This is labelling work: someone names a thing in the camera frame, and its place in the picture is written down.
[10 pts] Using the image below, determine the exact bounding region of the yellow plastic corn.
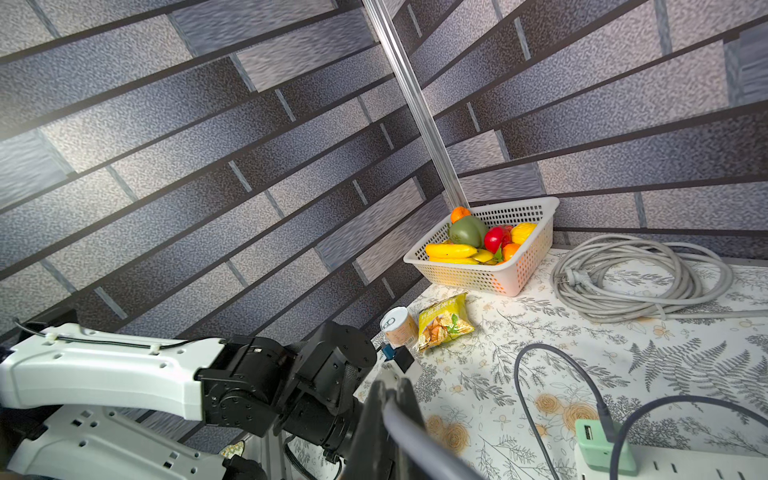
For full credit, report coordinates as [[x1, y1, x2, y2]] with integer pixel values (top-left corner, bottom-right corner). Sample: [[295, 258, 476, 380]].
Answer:
[[511, 222, 537, 245]]

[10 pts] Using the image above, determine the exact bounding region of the coiled grey cable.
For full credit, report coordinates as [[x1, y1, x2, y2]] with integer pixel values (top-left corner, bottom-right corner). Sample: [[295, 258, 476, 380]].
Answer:
[[549, 232, 768, 325]]

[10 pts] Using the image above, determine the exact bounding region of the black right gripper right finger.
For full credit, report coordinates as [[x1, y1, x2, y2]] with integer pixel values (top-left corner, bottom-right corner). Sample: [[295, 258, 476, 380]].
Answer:
[[389, 377, 443, 479]]

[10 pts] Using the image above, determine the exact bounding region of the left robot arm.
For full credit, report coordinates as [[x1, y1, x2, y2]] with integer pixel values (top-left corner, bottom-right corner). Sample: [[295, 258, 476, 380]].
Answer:
[[1, 319, 424, 479]]

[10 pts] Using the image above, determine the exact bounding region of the pull-tab food can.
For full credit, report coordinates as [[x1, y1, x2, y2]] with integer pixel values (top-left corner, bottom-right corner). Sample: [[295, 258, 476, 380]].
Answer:
[[380, 306, 418, 348]]

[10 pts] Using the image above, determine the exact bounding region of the black charging cable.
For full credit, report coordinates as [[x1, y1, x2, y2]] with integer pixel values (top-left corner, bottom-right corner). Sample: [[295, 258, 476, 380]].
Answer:
[[381, 343, 768, 480]]

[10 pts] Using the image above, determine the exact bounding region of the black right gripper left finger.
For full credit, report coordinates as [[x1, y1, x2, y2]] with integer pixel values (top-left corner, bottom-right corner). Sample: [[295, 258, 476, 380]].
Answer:
[[341, 380, 388, 480]]

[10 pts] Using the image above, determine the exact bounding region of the yellow plastic banana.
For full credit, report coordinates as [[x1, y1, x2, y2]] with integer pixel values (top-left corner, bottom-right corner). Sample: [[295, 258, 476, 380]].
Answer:
[[425, 243, 478, 265]]

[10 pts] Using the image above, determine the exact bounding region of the green charger plug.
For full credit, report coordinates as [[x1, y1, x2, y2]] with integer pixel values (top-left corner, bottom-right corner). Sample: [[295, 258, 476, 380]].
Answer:
[[574, 419, 639, 477]]

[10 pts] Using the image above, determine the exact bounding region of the yellow corn chips bag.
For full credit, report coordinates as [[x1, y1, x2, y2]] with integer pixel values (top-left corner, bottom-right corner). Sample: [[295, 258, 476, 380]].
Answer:
[[417, 292, 475, 352]]

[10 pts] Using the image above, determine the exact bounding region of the green plastic mango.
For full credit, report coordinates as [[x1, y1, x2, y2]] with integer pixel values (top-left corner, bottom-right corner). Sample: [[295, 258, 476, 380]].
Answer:
[[449, 215, 489, 248]]

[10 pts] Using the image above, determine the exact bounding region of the white plastic fruit basket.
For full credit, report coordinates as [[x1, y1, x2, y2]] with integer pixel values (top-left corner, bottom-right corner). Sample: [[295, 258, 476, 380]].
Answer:
[[404, 197, 560, 297]]

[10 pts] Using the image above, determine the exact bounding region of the white power strip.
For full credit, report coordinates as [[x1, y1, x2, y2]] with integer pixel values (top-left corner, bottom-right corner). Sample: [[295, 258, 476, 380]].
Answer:
[[573, 443, 768, 480]]

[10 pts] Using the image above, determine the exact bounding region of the orange plastic tangerine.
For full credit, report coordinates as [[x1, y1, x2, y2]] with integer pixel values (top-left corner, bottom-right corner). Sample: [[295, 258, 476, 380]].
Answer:
[[450, 206, 471, 224]]

